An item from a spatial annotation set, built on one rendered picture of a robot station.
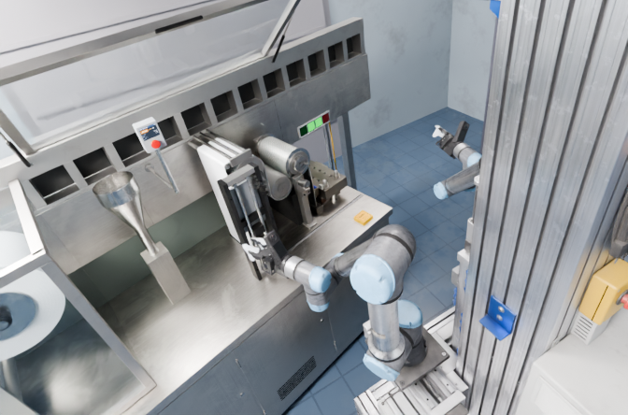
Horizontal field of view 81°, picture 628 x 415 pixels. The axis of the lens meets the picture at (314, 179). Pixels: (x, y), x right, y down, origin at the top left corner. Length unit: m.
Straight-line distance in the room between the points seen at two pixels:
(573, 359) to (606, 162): 0.56
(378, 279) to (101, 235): 1.26
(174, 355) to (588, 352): 1.34
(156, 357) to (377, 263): 1.04
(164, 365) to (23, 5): 2.37
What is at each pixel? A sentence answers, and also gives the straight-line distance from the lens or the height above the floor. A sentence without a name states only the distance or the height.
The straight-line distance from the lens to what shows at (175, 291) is 1.78.
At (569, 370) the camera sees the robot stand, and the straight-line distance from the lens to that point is 1.14.
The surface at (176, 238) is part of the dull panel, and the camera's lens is 1.97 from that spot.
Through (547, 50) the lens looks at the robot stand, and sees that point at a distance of 0.75.
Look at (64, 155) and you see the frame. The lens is 1.67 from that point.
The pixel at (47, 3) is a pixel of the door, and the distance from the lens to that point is 3.11.
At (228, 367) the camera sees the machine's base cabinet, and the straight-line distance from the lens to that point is 1.73.
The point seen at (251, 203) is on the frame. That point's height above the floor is 1.27.
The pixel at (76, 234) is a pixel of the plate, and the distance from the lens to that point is 1.80.
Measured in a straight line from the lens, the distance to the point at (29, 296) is 1.25.
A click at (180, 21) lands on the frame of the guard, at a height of 1.98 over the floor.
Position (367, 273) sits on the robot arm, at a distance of 0.94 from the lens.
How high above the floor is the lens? 2.18
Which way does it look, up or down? 35 degrees down
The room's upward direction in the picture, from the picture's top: 11 degrees counter-clockwise
